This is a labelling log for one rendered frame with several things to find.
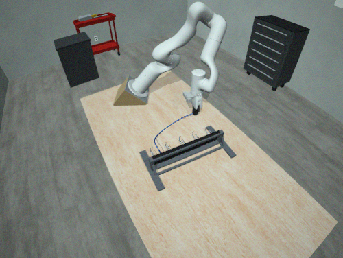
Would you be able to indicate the black patch panel rack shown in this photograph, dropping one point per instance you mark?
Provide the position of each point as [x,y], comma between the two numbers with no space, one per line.
[183,151]

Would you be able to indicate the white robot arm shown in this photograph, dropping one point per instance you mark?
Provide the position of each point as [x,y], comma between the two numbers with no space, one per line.
[167,59]

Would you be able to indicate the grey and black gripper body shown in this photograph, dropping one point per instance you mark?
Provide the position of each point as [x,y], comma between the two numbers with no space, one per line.
[197,101]

